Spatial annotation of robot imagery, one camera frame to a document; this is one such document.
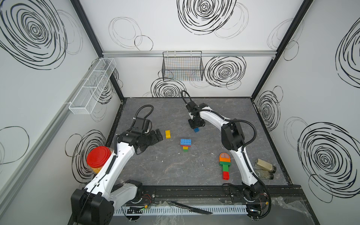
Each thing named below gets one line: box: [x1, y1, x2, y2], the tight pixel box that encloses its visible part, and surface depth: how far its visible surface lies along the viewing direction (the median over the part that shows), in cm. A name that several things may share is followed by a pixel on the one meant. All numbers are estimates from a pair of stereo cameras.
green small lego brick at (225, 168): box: [222, 164, 229, 173], surface depth 83 cm
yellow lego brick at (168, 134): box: [165, 129, 172, 139], surface depth 98 cm
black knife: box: [170, 201, 213, 215], surface depth 72 cm
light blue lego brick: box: [180, 138, 192, 146], surface depth 84 cm
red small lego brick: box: [222, 171, 230, 181], surface depth 82 cm
